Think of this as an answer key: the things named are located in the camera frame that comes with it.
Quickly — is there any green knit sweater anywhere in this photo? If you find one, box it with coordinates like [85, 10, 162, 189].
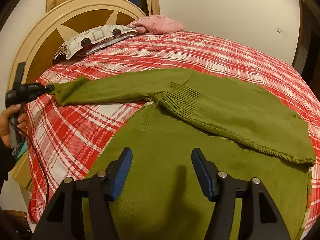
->
[54, 68, 316, 239]

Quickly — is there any dark sleeve forearm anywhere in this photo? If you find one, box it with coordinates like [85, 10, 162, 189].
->
[0, 140, 16, 192]

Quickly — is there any person's left hand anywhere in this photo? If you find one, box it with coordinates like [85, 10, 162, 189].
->
[0, 103, 29, 148]

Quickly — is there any cream wooden headboard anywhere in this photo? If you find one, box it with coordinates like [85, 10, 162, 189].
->
[7, 0, 145, 89]

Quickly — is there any red white plaid bedspread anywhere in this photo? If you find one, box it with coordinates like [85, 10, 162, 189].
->
[28, 31, 319, 223]

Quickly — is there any white patterned pillow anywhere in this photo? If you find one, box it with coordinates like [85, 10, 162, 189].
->
[53, 24, 137, 61]

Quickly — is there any pink pillow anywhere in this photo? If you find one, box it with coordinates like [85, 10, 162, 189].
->
[127, 15, 185, 35]

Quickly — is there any brown wooden door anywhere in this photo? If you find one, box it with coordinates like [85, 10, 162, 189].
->
[292, 0, 319, 82]

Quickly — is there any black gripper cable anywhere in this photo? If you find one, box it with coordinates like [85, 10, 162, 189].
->
[10, 120, 50, 205]

